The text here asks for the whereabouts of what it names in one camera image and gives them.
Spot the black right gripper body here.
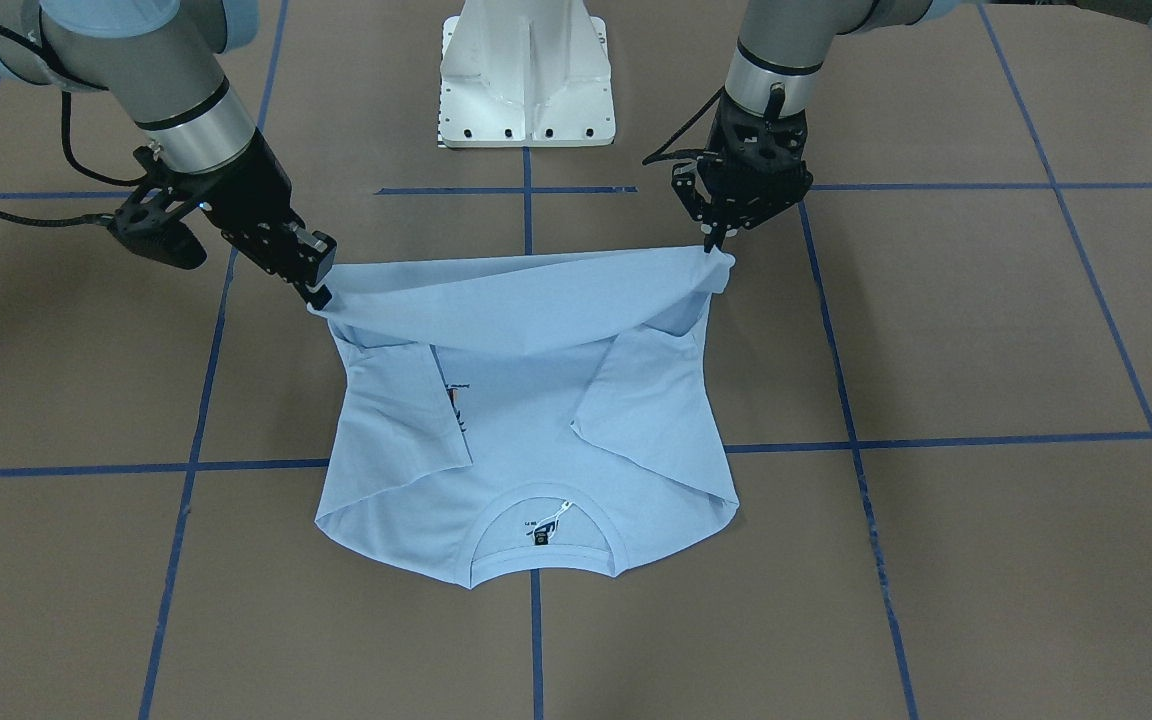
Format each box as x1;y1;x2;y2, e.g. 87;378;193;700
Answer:
106;132;338;291

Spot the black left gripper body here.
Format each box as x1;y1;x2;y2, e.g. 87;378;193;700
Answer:
670;90;813;234

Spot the light blue t-shirt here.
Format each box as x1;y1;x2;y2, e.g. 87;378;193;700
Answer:
314;247;740;589

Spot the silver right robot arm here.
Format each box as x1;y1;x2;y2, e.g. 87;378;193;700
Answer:
0;1;338;310

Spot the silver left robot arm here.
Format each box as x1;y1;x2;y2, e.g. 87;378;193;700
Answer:
649;1;955;251

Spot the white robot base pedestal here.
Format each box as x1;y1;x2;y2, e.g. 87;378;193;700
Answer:
438;1;617;149

